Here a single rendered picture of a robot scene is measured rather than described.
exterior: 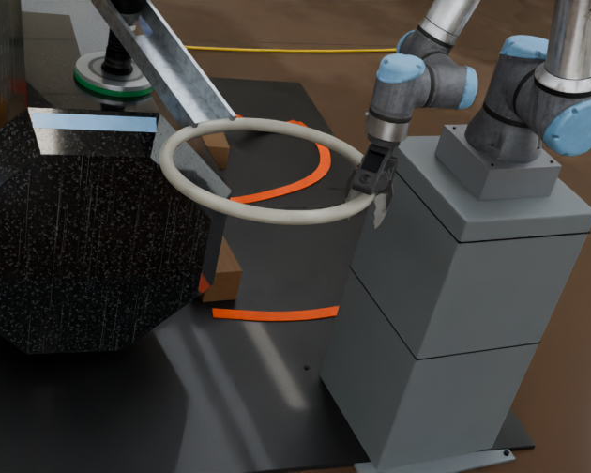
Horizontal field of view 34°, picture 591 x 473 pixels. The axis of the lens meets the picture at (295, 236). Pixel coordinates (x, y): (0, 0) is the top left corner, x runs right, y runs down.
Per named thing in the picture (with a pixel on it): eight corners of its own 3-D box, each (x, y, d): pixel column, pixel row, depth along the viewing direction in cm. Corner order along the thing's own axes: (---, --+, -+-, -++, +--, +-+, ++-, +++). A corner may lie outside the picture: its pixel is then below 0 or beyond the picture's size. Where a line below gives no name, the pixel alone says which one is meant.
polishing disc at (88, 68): (171, 86, 255) (172, 82, 254) (99, 95, 242) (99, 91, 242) (131, 52, 268) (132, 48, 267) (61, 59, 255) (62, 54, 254)
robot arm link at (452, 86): (463, 53, 207) (413, 51, 202) (488, 78, 198) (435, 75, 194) (451, 93, 212) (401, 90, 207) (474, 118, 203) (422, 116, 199)
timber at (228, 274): (236, 299, 317) (243, 270, 310) (202, 302, 312) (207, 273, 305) (209, 247, 339) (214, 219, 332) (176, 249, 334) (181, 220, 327)
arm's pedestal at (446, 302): (431, 349, 319) (515, 123, 273) (514, 461, 283) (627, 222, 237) (295, 367, 297) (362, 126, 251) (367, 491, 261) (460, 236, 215)
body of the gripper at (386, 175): (394, 181, 213) (407, 132, 207) (385, 196, 205) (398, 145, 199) (361, 172, 214) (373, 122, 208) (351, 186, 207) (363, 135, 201)
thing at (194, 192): (115, 146, 214) (116, 133, 213) (283, 114, 244) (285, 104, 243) (250, 249, 184) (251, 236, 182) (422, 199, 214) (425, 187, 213)
